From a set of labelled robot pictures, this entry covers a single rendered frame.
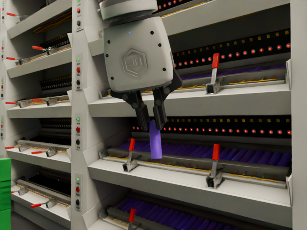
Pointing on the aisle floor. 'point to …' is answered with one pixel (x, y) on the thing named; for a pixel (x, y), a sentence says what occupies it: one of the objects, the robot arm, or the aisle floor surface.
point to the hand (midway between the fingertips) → (151, 116)
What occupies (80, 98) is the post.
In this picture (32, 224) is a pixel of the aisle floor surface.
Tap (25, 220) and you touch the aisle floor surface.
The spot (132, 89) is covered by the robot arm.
